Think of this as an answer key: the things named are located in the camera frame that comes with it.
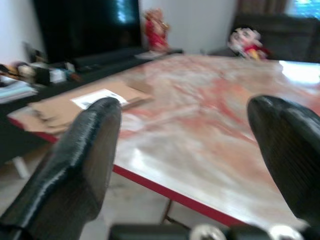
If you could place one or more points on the black flat television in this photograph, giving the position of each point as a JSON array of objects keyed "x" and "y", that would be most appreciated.
[{"x": 85, "y": 27}]

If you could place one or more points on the white console leg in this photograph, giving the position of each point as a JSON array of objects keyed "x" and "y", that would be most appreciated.
[{"x": 20, "y": 166}]

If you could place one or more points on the plush doll with red clothes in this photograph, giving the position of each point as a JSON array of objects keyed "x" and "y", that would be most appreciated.
[{"x": 247, "y": 42}]

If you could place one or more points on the stack of white papers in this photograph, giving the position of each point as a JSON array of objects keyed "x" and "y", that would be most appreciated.
[{"x": 15, "y": 91}]

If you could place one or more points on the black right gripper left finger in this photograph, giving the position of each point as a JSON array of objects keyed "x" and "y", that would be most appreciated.
[{"x": 75, "y": 160}]

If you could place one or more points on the black low television console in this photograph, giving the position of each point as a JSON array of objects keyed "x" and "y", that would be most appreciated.
[{"x": 17, "y": 135}]

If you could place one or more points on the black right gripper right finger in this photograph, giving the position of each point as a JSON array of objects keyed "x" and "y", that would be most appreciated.
[{"x": 292, "y": 150}]

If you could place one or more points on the small white box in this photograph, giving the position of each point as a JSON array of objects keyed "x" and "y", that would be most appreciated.
[{"x": 58, "y": 76}]

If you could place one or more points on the brown curtain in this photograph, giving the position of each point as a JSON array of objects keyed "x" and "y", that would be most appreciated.
[{"x": 260, "y": 6}]

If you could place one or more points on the red and gold figurine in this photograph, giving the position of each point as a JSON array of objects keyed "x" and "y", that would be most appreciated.
[{"x": 156, "y": 32}]

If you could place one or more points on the small black box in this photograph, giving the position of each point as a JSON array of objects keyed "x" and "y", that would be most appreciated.
[{"x": 45, "y": 76}]

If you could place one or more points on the black metal table leg frame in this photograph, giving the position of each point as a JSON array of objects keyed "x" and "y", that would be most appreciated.
[{"x": 170, "y": 215}]

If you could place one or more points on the brown cardboard box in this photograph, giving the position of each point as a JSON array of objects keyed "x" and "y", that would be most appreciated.
[{"x": 57, "y": 112}]

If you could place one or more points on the dark grey sofa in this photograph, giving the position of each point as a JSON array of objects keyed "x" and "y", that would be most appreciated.
[{"x": 287, "y": 35}]

